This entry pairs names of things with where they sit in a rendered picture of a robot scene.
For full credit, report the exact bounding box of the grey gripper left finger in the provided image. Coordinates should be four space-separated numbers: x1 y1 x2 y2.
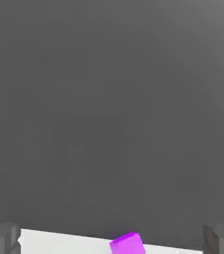
0 222 22 254

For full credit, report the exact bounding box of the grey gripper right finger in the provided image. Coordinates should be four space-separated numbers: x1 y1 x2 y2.
202 223 224 254

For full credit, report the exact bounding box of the small purple cube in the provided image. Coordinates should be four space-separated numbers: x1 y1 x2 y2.
109 232 146 254

